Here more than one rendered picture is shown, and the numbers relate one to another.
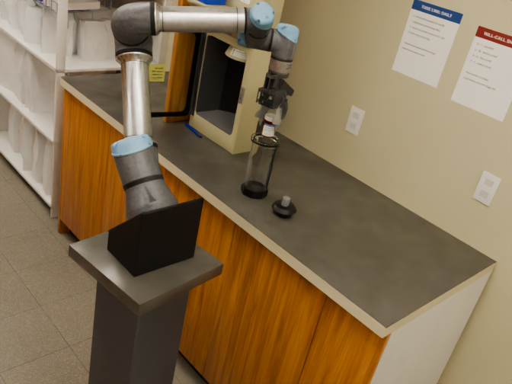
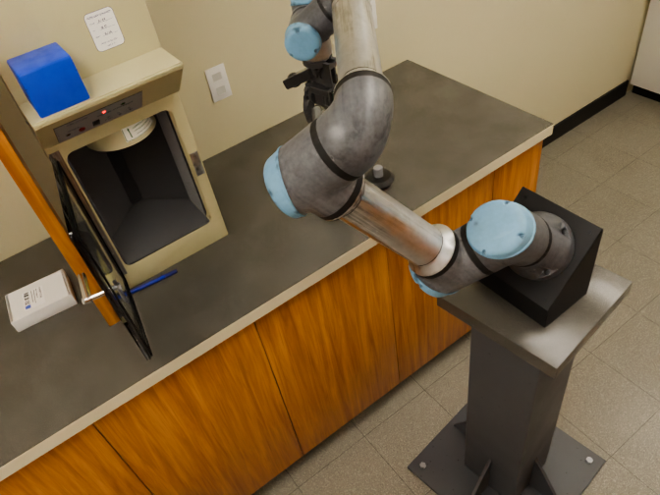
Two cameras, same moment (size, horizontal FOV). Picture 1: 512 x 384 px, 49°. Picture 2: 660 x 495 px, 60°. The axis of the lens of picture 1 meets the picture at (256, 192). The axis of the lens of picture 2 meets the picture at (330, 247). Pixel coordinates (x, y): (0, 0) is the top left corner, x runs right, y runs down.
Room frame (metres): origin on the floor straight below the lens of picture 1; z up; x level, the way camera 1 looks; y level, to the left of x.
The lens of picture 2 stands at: (1.48, 1.22, 2.01)
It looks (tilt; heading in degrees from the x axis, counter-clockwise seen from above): 44 degrees down; 290
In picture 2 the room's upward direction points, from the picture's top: 11 degrees counter-clockwise
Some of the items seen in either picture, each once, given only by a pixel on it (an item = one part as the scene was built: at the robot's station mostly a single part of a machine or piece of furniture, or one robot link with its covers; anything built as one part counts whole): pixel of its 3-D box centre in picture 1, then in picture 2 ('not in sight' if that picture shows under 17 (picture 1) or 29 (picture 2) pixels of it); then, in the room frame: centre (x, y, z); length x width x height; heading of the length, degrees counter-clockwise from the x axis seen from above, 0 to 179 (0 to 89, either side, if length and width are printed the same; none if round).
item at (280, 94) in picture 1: (273, 88); (323, 81); (1.85, 0.02, 1.36); 0.09 x 0.08 x 0.12; 153
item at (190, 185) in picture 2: (241, 83); (129, 170); (2.37, 0.17, 1.19); 0.26 x 0.24 x 0.35; 48
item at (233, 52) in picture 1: (247, 50); (116, 121); (2.34, 0.17, 1.34); 0.18 x 0.18 x 0.05
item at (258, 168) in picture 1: (260, 164); not in sight; (1.87, 0.01, 1.06); 0.11 x 0.11 x 0.21
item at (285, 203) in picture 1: (284, 205); (378, 176); (1.77, -0.11, 0.97); 0.09 x 0.09 x 0.07
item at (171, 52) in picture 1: (162, 72); (102, 262); (2.27, 0.50, 1.19); 0.30 x 0.01 x 0.40; 129
